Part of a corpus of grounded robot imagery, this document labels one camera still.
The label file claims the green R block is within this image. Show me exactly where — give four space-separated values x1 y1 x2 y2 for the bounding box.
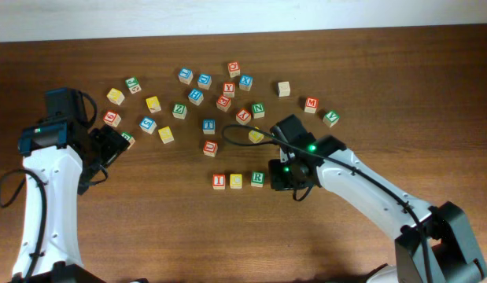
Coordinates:
251 171 265 188

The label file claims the yellow C block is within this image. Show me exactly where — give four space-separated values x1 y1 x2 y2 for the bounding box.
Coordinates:
230 174 243 189

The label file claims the red I block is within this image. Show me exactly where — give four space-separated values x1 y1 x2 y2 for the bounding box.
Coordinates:
212 175 226 189

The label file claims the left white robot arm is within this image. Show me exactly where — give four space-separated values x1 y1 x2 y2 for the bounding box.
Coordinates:
11 120 130 282

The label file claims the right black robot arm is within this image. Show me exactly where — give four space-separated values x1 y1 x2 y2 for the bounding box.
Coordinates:
269 133 487 282

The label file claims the green B block right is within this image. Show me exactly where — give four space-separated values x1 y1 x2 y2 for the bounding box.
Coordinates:
121 131 135 149

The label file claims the red 9 block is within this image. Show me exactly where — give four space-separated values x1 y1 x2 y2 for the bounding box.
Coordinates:
103 111 121 127

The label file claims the blue 5 block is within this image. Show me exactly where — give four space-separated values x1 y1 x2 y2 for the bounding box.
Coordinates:
139 116 157 134

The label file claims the yellow block centre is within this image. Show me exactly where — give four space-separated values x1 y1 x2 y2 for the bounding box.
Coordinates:
248 127 264 144

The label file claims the yellow block far left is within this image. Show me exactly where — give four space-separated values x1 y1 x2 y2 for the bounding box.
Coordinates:
106 88 125 105

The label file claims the yellow S block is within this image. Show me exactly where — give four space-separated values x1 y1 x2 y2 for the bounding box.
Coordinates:
158 127 175 144

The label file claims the yellow block upper left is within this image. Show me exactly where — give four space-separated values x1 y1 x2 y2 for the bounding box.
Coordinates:
146 96 161 113

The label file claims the green J block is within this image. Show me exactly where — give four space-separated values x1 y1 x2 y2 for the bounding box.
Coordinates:
125 76 142 94

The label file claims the red Y block lower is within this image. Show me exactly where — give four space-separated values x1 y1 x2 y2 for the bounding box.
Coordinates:
236 108 252 125

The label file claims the red y block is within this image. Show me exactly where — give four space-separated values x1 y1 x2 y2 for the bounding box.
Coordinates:
223 82 235 97
236 108 252 125

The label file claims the green N block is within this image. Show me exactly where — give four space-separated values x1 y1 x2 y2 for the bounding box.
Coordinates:
252 103 265 119

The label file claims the green V block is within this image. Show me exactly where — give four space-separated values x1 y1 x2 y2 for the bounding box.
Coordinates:
323 111 340 127

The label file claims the red M block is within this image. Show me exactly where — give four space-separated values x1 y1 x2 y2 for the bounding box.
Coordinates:
304 97 319 114

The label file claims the red U block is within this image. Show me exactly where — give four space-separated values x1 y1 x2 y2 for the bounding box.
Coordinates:
203 141 218 157

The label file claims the green Z block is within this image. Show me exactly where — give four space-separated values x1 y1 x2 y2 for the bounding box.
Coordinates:
172 103 187 119

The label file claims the plain wooden block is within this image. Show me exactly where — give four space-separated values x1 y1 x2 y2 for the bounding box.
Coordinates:
278 81 291 97

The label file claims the blue T block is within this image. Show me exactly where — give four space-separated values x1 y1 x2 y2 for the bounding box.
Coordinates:
202 119 216 134

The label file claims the red E block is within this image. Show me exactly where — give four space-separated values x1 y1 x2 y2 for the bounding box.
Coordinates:
216 95 231 112

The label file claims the blue X block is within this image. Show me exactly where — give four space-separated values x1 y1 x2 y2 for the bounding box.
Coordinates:
239 75 253 91

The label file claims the blue H block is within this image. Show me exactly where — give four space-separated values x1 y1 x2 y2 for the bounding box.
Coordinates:
188 89 204 106

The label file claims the red Y block upper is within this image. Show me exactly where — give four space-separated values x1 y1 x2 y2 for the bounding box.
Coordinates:
223 82 235 97

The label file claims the blue D block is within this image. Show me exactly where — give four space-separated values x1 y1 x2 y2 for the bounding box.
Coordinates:
197 73 212 90

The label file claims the red C block top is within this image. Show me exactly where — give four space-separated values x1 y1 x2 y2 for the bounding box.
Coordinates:
227 61 241 78

